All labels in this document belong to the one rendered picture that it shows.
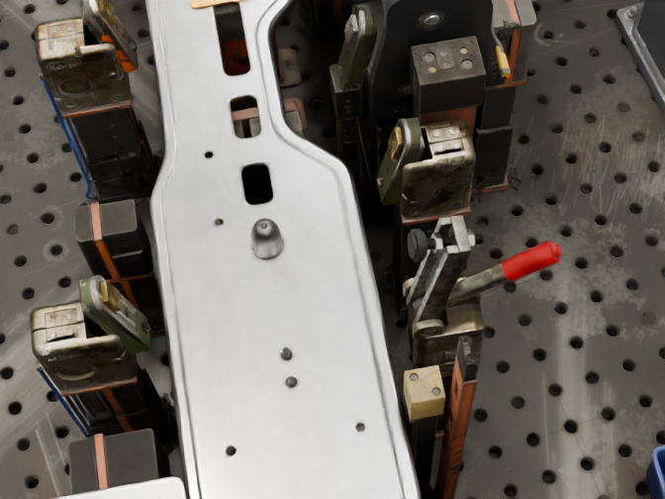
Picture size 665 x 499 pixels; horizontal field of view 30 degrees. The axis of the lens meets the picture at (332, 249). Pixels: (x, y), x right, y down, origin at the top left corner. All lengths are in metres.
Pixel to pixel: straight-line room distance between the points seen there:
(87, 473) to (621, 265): 0.76
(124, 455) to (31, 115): 0.68
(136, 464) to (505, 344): 0.55
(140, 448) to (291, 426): 0.16
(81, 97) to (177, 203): 0.21
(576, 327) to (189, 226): 0.55
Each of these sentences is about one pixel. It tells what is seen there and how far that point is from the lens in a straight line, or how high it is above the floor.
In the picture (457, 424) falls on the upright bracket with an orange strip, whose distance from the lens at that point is 1.20.
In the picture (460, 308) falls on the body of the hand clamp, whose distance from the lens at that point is 1.23.
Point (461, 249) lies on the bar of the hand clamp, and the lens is 1.08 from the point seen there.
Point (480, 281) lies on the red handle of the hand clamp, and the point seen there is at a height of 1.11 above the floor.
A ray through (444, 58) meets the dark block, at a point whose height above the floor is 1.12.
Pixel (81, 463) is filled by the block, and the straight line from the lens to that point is 1.29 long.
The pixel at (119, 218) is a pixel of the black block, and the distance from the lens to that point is 1.37.
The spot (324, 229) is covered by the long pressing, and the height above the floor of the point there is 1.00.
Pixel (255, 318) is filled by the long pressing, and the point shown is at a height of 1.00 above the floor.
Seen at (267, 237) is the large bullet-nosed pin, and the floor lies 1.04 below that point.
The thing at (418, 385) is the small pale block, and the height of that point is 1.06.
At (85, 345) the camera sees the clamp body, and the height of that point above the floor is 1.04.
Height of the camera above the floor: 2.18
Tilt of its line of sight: 64 degrees down
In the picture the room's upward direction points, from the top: 5 degrees counter-clockwise
